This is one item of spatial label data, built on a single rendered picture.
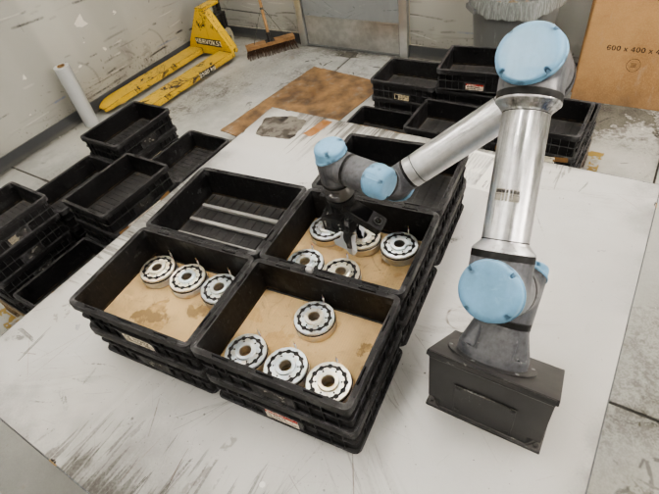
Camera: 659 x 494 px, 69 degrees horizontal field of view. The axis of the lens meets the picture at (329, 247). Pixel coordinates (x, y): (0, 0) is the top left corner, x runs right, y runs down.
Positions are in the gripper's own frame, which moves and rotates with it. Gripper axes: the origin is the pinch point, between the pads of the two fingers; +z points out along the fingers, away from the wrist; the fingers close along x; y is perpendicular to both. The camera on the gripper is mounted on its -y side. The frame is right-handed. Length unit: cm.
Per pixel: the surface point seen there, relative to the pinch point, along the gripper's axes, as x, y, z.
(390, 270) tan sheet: 3.7, -10.6, 2.2
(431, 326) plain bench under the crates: 10.0, -23.5, 14.6
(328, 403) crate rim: 47, -15, -12
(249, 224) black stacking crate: 0.0, 37.6, 2.5
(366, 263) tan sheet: 3.5, -3.4, 2.2
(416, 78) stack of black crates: -179, 47, 66
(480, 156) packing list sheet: -69, -17, 23
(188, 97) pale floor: -182, 248, 104
